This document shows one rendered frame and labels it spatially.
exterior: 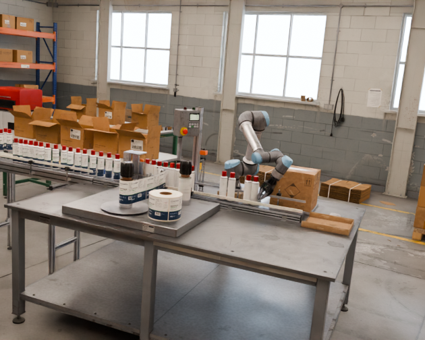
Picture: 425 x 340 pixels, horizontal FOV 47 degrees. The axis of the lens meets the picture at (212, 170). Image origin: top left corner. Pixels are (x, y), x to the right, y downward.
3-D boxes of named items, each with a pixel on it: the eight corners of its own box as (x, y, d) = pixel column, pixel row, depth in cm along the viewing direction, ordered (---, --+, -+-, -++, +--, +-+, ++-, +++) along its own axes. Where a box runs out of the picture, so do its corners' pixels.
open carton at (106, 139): (81, 152, 539) (82, 118, 531) (113, 146, 584) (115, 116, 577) (112, 158, 518) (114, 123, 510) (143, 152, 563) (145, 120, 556)
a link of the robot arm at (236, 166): (221, 176, 378) (222, 159, 376) (237, 175, 383) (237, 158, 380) (227, 179, 367) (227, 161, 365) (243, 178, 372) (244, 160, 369)
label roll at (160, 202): (176, 211, 310) (178, 189, 307) (184, 220, 291) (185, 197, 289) (145, 212, 304) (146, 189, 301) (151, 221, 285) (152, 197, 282)
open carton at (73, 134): (52, 146, 556) (52, 113, 548) (80, 142, 595) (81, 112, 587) (77, 151, 538) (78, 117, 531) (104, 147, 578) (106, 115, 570)
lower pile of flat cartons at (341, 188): (318, 195, 751) (319, 182, 747) (330, 189, 796) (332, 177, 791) (359, 204, 717) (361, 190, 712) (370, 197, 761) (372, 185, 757)
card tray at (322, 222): (301, 227, 314) (301, 220, 314) (309, 216, 338) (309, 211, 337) (348, 235, 304) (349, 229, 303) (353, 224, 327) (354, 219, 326)
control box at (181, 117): (173, 134, 359) (174, 108, 355) (192, 134, 368) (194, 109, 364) (179, 136, 351) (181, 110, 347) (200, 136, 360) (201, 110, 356)
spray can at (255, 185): (248, 205, 337) (251, 176, 333) (251, 203, 342) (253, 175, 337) (256, 206, 335) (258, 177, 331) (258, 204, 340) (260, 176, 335)
